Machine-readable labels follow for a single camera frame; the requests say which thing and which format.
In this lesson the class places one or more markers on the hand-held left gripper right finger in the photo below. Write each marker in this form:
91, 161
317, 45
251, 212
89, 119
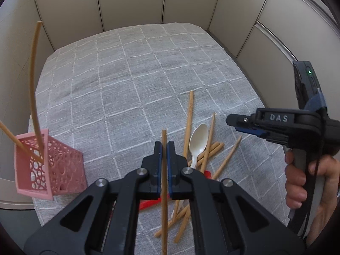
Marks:
170, 170

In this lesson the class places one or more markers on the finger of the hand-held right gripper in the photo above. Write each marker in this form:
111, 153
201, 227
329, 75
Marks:
248, 130

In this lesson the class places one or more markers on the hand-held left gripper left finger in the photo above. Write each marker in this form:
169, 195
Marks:
159, 167

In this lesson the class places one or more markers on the red plastic cutlery piece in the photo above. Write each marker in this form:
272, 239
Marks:
148, 204

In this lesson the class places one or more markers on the white plastic spoon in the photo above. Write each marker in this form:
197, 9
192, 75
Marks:
199, 138

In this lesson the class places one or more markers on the wooden chopstick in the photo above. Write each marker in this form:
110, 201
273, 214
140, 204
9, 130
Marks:
164, 217
16, 140
32, 85

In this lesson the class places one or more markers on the pile of chopsticks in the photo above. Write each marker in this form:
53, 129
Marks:
189, 117

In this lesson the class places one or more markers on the pink perforated holder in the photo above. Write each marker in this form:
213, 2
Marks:
66, 170

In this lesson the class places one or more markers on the person's right forearm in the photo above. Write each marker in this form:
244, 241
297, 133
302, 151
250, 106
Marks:
326, 223

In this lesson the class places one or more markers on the person's right hand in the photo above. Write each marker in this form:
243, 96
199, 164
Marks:
294, 180

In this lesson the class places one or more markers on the grey checked tablecloth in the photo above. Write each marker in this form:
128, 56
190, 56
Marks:
132, 85

